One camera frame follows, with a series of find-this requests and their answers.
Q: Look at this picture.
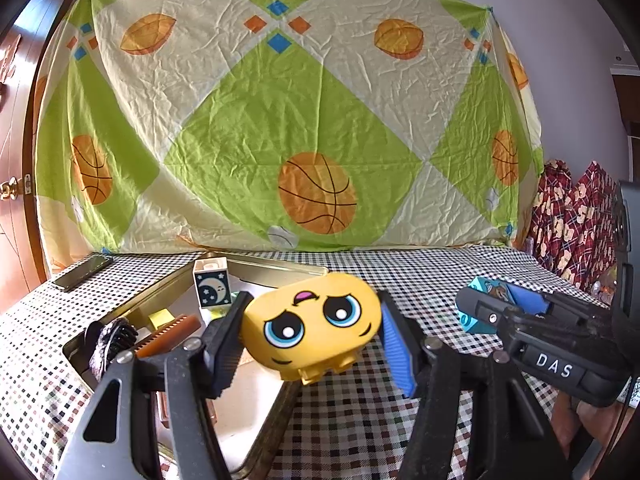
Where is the brown comb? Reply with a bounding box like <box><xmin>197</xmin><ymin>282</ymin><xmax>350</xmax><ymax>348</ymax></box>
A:
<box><xmin>135</xmin><ymin>314</ymin><xmax>202</xmax><ymax>359</ymax></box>

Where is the small yellow box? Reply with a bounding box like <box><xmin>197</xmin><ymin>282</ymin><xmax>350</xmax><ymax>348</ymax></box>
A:
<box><xmin>148</xmin><ymin>309</ymin><xmax>175</xmax><ymax>332</ymax></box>

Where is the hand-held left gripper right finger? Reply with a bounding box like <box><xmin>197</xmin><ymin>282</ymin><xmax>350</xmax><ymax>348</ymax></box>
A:
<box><xmin>377</xmin><ymin>289</ymin><xmax>573</xmax><ymax>480</ymax></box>

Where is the yellow face toy block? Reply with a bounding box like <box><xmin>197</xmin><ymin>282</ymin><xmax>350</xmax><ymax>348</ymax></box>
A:
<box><xmin>239</xmin><ymin>271</ymin><xmax>383</xmax><ymax>387</ymax></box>

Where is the blue bear toy block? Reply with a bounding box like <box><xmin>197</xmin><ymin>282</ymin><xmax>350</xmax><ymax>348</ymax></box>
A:
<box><xmin>456</xmin><ymin>276</ymin><xmax>516</xmax><ymax>335</ymax></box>

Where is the basketball print bedsheet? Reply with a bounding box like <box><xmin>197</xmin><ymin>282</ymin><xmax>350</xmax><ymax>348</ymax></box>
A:
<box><xmin>32</xmin><ymin>0</ymin><xmax>546</xmax><ymax>266</ymax></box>

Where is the black phone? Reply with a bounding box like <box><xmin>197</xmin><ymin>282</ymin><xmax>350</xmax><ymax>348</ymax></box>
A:
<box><xmin>51</xmin><ymin>255</ymin><xmax>115</xmax><ymax>292</ymax></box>

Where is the gold tin box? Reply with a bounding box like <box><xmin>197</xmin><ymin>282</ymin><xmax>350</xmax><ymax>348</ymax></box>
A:
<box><xmin>62</xmin><ymin>251</ymin><xmax>326</xmax><ymax>480</ymax></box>

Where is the white moon toy block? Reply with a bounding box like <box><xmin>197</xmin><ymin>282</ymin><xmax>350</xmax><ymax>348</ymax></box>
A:
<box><xmin>192</xmin><ymin>257</ymin><xmax>234</xmax><ymax>309</ymax></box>

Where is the red bear print cloth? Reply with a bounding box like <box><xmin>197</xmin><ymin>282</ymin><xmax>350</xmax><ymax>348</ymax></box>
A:
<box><xmin>522</xmin><ymin>159</ymin><xmax>621</xmax><ymax>291</ymax></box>

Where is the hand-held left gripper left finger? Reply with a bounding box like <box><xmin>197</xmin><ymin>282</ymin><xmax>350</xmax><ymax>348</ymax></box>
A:
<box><xmin>54</xmin><ymin>290</ymin><xmax>254</xmax><ymax>480</ymax></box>

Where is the brown wooden door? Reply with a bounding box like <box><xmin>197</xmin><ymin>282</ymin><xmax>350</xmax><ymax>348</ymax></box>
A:
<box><xmin>0</xmin><ymin>10</ymin><xmax>51</xmax><ymax>311</ymax></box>

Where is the checked tablecloth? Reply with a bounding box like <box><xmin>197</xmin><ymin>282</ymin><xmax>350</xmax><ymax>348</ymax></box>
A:
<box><xmin>0</xmin><ymin>244</ymin><xmax>616</xmax><ymax>480</ymax></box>

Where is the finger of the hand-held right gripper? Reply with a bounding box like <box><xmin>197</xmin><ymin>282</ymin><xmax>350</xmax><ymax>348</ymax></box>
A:
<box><xmin>504</xmin><ymin>282</ymin><xmax>611</xmax><ymax>322</ymax></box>
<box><xmin>455</xmin><ymin>286</ymin><xmax>522</xmax><ymax>334</ymax></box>

